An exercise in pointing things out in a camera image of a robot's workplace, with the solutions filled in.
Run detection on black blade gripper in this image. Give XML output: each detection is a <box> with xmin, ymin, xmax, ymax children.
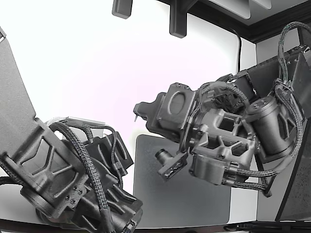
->
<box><xmin>133</xmin><ymin>83</ymin><xmax>196</xmax><ymax>144</ymax></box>

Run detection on black clamp gripper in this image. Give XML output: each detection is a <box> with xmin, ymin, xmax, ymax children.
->
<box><xmin>69</xmin><ymin>120</ymin><xmax>134</xmax><ymax>178</ymax></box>

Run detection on grey plastic printed part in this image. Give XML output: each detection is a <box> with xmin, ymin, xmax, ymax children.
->
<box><xmin>47</xmin><ymin>116</ymin><xmax>109</xmax><ymax>129</ymax></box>

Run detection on grey arm with clamp gripper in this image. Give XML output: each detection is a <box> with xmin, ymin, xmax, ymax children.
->
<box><xmin>0</xmin><ymin>25</ymin><xmax>144</xmax><ymax>233</ymax></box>

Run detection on dark grey table mat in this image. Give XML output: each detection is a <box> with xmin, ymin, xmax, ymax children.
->
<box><xmin>133</xmin><ymin>134</ymin><xmax>232</xmax><ymax>224</ymax></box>

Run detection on white light panel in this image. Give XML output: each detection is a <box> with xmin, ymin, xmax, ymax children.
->
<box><xmin>208</xmin><ymin>0</ymin><xmax>251</xmax><ymax>20</ymax></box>

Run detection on dark mesh side panel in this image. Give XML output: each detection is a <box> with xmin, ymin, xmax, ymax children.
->
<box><xmin>276</xmin><ymin>145</ymin><xmax>311</xmax><ymax>221</ymax></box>

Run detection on short black braided cable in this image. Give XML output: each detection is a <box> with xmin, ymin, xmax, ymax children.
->
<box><xmin>82</xmin><ymin>122</ymin><xmax>96</xmax><ymax>145</ymax></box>

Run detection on thick black braided cable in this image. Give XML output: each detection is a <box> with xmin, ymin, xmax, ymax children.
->
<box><xmin>47</xmin><ymin>121</ymin><xmax>117</xmax><ymax>233</ymax></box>

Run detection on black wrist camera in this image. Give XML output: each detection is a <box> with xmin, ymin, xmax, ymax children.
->
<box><xmin>155</xmin><ymin>149</ymin><xmax>189</xmax><ymax>183</ymax></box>

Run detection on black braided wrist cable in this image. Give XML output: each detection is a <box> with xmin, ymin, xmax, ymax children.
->
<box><xmin>198</xmin><ymin>82</ymin><xmax>248</xmax><ymax>115</ymax></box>

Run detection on black clamp bracket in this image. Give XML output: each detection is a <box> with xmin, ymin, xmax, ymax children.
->
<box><xmin>169</xmin><ymin>0</ymin><xmax>188</xmax><ymax>39</ymax></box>

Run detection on grey clamp bracket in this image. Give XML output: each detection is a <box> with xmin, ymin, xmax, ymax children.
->
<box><xmin>111</xmin><ymin>0</ymin><xmax>134</xmax><ymax>19</ymax></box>

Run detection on thin black hanging cable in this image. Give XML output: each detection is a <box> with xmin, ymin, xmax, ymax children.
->
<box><xmin>228</xmin><ymin>28</ymin><xmax>243</xmax><ymax>73</ymax></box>

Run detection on black frame rail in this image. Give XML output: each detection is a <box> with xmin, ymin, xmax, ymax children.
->
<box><xmin>155</xmin><ymin>0</ymin><xmax>311</xmax><ymax>45</ymax></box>

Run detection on long black braided cable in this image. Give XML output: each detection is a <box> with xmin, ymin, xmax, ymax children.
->
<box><xmin>222</xmin><ymin>87</ymin><xmax>306</xmax><ymax>180</ymax></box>

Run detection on looped black braided cable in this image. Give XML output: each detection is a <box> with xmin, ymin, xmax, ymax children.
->
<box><xmin>276</xmin><ymin>21</ymin><xmax>306</xmax><ymax>85</ymax></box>

